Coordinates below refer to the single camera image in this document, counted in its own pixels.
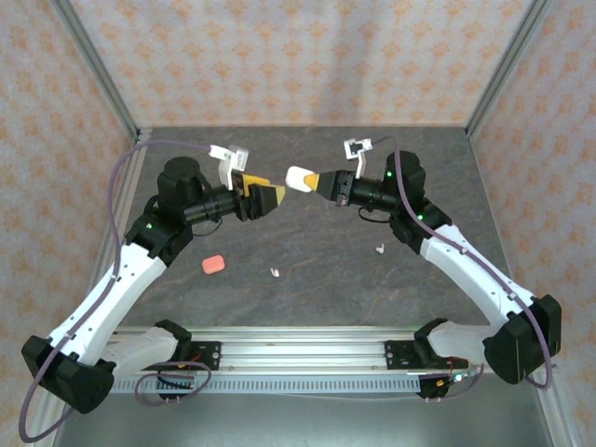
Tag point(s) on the white earbud charging case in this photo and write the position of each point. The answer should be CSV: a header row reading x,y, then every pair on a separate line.
x,y
295,179

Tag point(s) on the pink earbud charging case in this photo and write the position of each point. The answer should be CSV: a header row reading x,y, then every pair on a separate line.
x,y
213,265

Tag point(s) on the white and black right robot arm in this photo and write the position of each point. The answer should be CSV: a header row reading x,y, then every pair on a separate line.
x,y
465,270

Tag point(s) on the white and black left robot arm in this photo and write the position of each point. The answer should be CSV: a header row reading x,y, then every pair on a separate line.
x,y
107,298

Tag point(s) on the aluminium side rail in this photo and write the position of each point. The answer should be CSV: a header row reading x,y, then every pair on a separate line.
x,y
130,186

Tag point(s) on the aluminium frame post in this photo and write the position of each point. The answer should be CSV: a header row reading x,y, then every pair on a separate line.
x,y
100,70
507,70

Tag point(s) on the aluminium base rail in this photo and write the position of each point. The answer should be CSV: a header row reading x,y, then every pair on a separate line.
x,y
302,347

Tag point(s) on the aluminium frame beam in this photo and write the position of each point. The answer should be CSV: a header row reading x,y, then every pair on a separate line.
x,y
49,430
559,419

